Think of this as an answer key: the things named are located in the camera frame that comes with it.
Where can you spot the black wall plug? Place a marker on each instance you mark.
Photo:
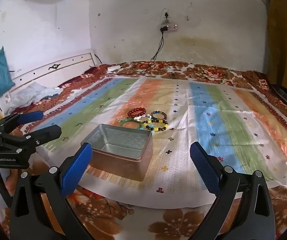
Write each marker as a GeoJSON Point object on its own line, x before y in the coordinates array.
{"type": "Point", "coordinates": [166, 15]}

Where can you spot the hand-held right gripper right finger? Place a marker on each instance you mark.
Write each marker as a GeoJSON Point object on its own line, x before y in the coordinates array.
{"type": "Point", "coordinates": [206, 170]}

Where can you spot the green jade bangle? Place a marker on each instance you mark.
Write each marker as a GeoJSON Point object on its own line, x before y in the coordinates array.
{"type": "Point", "coordinates": [122, 123]}

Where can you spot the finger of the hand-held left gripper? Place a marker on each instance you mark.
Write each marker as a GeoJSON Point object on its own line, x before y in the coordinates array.
{"type": "Point", "coordinates": [32, 117]}
{"type": "Point", "coordinates": [46, 132]}

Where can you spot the white power strip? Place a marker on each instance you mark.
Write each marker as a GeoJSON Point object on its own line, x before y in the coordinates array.
{"type": "Point", "coordinates": [169, 27]}

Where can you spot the white bed headboard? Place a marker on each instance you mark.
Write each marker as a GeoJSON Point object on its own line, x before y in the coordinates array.
{"type": "Point", "coordinates": [58, 72]}

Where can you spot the striped patterned cloth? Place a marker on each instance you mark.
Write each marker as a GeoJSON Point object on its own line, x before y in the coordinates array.
{"type": "Point", "coordinates": [208, 105]}

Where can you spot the yellow hanging cloth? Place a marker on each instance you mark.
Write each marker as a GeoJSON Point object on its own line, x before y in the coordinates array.
{"type": "Point", "coordinates": [283, 42]}

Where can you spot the clear plastic bag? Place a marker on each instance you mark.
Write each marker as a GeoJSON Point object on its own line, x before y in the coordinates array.
{"type": "Point", "coordinates": [31, 92]}

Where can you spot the white charger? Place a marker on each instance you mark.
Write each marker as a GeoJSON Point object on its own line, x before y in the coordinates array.
{"type": "Point", "coordinates": [114, 67]}

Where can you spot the silver metal tin box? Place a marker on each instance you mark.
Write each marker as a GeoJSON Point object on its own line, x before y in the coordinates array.
{"type": "Point", "coordinates": [123, 162]}

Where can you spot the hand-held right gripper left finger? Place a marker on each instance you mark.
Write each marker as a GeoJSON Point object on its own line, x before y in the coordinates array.
{"type": "Point", "coordinates": [76, 172]}

